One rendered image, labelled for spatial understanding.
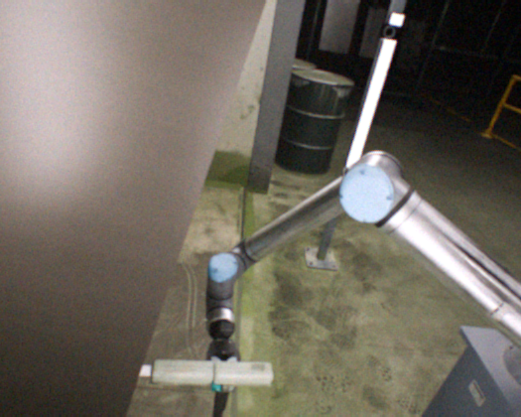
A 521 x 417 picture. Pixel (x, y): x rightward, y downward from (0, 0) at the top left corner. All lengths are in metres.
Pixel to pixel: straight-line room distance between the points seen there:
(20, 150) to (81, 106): 0.11
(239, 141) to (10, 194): 2.33
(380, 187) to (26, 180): 0.62
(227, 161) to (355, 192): 2.15
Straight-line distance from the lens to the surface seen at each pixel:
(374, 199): 0.79
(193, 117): 0.50
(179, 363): 1.01
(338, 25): 7.60
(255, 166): 2.90
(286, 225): 1.09
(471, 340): 1.27
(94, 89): 0.52
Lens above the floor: 1.38
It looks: 29 degrees down
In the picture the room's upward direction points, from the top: 10 degrees clockwise
